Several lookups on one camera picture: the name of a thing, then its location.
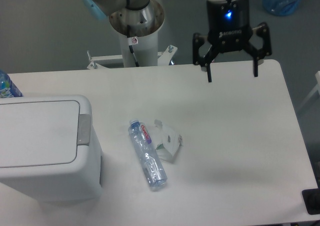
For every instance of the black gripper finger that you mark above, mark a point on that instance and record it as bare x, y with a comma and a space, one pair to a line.
204, 51
262, 31

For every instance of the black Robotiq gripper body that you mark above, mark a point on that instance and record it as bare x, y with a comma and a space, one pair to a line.
229, 25

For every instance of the white push-lid trash can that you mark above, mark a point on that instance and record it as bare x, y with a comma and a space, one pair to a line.
49, 149

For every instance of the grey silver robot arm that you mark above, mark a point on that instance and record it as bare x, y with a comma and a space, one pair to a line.
104, 8

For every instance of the white crumpled paper carton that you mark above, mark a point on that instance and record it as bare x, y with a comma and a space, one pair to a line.
166, 140

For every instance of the clear crushed plastic bottle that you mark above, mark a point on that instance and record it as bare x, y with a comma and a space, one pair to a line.
146, 153

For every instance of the black clamp device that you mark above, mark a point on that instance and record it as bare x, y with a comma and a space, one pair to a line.
311, 199

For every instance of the blue labelled bottle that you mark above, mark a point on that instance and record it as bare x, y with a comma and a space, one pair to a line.
7, 88

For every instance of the white frame at right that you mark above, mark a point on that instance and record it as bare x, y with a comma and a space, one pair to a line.
311, 97

